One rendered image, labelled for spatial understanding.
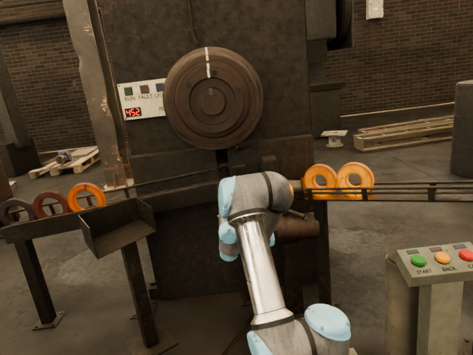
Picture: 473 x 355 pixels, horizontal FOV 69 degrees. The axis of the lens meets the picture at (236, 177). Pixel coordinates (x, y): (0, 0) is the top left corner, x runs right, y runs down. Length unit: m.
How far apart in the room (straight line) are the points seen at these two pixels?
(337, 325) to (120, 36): 1.55
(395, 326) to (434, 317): 0.23
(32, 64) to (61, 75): 0.62
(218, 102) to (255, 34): 0.43
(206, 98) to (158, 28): 0.46
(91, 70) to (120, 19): 2.62
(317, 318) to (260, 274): 0.18
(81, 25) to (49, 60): 4.17
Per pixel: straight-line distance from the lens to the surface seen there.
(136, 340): 1.97
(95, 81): 4.46
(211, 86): 1.56
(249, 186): 0.97
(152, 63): 1.83
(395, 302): 1.45
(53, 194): 1.97
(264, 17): 1.81
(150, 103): 1.82
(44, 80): 8.70
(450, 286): 1.29
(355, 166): 1.54
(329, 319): 0.98
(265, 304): 0.94
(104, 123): 4.48
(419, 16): 8.78
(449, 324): 1.37
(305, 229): 1.67
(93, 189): 1.88
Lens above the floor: 1.23
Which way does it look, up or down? 17 degrees down
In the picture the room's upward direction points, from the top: 7 degrees counter-clockwise
